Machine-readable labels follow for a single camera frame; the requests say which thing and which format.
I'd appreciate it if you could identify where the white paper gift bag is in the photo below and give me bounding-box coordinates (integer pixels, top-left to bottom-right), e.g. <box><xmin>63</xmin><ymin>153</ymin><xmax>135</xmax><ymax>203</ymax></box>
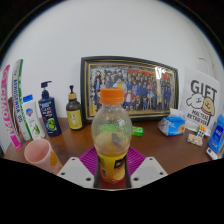
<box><xmin>178</xmin><ymin>57</ymin><xmax>222</xmax><ymax>137</ymax></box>

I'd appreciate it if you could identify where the dark blue pump bottle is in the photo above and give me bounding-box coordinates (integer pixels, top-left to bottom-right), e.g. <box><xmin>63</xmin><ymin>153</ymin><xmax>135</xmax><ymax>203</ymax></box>
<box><xmin>37</xmin><ymin>80</ymin><xmax>63</xmax><ymax>138</ymax></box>

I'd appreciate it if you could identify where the small orange and white pack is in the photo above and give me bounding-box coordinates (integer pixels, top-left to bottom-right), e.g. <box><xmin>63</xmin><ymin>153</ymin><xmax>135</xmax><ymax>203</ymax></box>
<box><xmin>196</xmin><ymin>124</ymin><xmax>207</xmax><ymax>139</ymax></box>

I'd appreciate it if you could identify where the orange-capped juice bottle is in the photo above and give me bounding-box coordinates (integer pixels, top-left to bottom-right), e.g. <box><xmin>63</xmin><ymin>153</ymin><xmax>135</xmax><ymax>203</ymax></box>
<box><xmin>90</xmin><ymin>87</ymin><xmax>134</xmax><ymax>185</ymax></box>

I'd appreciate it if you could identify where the pink and yellow mug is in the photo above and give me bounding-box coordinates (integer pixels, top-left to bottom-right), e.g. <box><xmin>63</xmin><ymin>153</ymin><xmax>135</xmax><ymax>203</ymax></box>
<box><xmin>23</xmin><ymin>137</ymin><xmax>64</xmax><ymax>176</ymax></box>

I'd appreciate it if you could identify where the small green pack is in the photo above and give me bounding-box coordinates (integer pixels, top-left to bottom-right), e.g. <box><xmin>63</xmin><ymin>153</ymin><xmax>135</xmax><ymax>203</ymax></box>
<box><xmin>131</xmin><ymin>125</ymin><xmax>145</xmax><ymax>137</ymax></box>

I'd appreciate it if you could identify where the blue tissue pack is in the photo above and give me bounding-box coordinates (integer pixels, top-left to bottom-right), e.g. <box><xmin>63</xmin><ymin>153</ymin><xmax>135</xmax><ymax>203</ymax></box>
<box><xmin>156</xmin><ymin>107</ymin><xmax>187</xmax><ymax>137</ymax></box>

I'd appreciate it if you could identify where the pink and white tube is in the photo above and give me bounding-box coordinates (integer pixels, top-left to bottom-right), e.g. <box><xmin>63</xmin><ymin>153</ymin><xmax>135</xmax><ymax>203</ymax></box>
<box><xmin>0</xmin><ymin>63</ymin><xmax>23</xmax><ymax>150</ymax></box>

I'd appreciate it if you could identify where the white green and blue tube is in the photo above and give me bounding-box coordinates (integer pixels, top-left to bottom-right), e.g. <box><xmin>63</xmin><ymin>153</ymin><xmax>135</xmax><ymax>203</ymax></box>
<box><xmin>11</xmin><ymin>58</ymin><xmax>33</xmax><ymax>142</ymax></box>

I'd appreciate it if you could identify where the small flat card box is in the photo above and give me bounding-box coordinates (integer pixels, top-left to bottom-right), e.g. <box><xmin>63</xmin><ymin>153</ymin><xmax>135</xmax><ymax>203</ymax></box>
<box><xmin>186</xmin><ymin>132</ymin><xmax>204</xmax><ymax>148</ymax></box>

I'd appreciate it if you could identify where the blue detergent bottle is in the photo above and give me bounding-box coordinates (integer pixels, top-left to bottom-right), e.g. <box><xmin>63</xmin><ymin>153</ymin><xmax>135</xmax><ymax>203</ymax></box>
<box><xmin>206</xmin><ymin>109</ymin><xmax>224</xmax><ymax>156</ymax></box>

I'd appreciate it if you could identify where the framed group photo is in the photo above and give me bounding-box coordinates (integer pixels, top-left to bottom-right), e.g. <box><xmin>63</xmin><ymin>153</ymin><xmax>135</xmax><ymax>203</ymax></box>
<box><xmin>79</xmin><ymin>55</ymin><xmax>180</xmax><ymax>125</ymax></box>

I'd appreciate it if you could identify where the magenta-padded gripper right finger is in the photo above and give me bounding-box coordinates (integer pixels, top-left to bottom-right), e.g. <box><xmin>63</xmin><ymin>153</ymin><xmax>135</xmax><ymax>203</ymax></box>
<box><xmin>124</xmin><ymin>146</ymin><xmax>169</xmax><ymax>190</ymax></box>

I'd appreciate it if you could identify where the amber pump bottle yellow label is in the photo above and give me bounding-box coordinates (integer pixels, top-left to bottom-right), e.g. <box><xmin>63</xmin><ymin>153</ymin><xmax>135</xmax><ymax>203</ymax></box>
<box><xmin>65</xmin><ymin>84</ymin><xmax>84</xmax><ymax>132</ymax></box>

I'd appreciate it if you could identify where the white remote control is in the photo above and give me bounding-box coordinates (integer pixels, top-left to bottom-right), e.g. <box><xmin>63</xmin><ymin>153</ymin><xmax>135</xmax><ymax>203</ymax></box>
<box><xmin>205</xmin><ymin>146</ymin><xmax>220</xmax><ymax>161</ymax></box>

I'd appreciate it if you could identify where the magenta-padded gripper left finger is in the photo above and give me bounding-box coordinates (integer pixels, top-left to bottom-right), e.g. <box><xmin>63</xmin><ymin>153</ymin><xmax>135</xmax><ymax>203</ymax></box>
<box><xmin>57</xmin><ymin>146</ymin><xmax>102</xmax><ymax>190</ymax></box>

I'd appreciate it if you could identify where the white blue-capped shampoo bottle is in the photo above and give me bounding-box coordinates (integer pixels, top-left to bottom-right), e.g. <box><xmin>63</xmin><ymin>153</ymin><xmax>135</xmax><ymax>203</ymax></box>
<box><xmin>21</xmin><ymin>93</ymin><xmax>47</xmax><ymax>141</ymax></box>

